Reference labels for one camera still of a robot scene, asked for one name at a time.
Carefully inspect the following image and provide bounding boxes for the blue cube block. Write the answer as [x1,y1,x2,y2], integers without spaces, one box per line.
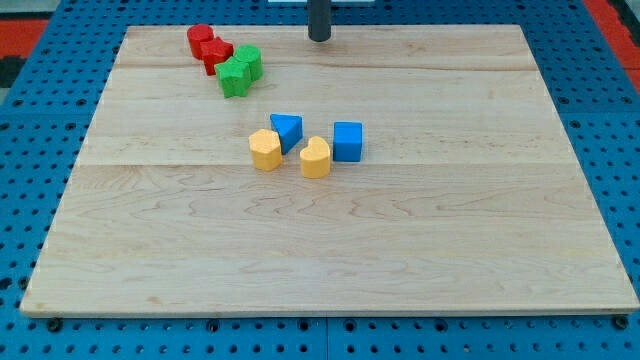
[333,122,363,162]

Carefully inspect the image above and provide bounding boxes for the red cylinder block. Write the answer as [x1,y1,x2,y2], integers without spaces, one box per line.
[186,24,214,60]

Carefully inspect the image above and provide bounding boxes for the light wooden board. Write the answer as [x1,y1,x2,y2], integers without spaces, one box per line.
[21,25,639,318]

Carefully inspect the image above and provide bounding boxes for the green cylinder block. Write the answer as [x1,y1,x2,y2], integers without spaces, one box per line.
[234,44,263,81]

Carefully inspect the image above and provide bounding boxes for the blue triangle block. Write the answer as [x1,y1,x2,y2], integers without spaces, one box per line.
[270,114,303,155]

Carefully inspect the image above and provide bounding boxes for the yellow pentagon block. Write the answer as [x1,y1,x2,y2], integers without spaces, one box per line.
[248,129,282,171]

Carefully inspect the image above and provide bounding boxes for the yellow heart block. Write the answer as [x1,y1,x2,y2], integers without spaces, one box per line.
[299,136,331,179]

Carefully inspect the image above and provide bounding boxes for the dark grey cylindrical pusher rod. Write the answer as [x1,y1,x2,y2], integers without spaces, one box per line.
[307,0,332,42]

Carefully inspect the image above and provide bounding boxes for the green star block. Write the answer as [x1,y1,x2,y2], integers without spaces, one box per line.
[214,57,252,98]

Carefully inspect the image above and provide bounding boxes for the red star block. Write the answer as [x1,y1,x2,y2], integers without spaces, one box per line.
[200,37,234,76]

